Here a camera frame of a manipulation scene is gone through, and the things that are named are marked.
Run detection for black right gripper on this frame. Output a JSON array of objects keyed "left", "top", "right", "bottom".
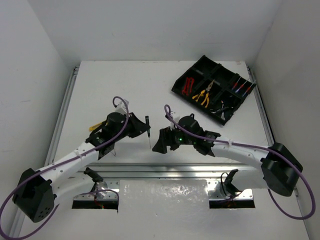
[{"left": 152, "top": 123, "right": 196, "bottom": 153}]

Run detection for Pro'sKit black green screwdriver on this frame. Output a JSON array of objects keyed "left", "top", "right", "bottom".
[{"left": 145, "top": 115, "right": 151, "bottom": 148}]

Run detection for large yellow utility knife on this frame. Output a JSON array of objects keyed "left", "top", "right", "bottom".
[{"left": 88, "top": 122, "right": 104, "bottom": 132}]

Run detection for large silver open-end wrench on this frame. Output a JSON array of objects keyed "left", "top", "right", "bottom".
[{"left": 211, "top": 105, "right": 233, "bottom": 116}]

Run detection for red black folding saw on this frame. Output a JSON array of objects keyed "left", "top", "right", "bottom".
[{"left": 181, "top": 77, "right": 195, "bottom": 96}]

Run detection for yellow needle-nose pliers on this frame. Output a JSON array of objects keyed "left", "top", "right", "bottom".
[{"left": 192, "top": 79, "right": 215, "bottom": 108}]

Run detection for blue red screwdriver large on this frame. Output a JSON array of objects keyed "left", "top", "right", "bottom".
[{"left": 242, "top": 81, "right": 256, "bottom": 98}]

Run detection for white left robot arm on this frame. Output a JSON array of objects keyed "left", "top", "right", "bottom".
[{"left": 12, "top": 112, "right": 150, "bottom": 223}]

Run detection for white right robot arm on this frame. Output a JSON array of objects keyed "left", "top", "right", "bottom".
[{"left": 152, "top": 114, "right": 303, "bottom": 197}]

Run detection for white front cover board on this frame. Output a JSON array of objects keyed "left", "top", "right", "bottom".
[{"left": 17, "top": 177, "right": 311, "bottom": 240}]

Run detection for black compartment tray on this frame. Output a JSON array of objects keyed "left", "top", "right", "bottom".
[{"left": 171, "top": 55, "right": 257, "bottom": 126}]

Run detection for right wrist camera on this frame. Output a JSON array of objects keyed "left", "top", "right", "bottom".
[{"left": 170, "top": 111, "right": 180, "bottom": 130}]

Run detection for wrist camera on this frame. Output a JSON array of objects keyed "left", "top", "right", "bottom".
[
  {"left": 170, "top": 111, "right": 180, "bottom": 130},
  {"left": 114, "top": 99, "right": 129, "bottom": 115}
]

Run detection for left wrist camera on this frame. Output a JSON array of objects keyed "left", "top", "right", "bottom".
[{"left": 114, "top": 99, "right": 129, "bottom": 115}]

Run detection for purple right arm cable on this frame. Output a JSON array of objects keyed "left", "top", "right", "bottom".
[{"left": 163, "top": 104, "right": 316, "bottom": 220}]

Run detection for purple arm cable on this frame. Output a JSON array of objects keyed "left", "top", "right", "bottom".
[
  {"left": 0, "top": 96, "right": 130, "bottom": 238},
  {"left": 163, "top": 104, "right": 316, "bottom": 220}
]

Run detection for aluminium rail frame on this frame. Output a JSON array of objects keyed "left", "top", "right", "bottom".
[{"left": 7, "top": 63, "right": 301, "bottom": 240}]

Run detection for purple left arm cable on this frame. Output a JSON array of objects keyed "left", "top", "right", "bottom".
[{"left": 0, "top": 96, "right": 130, "bottom": 238}]

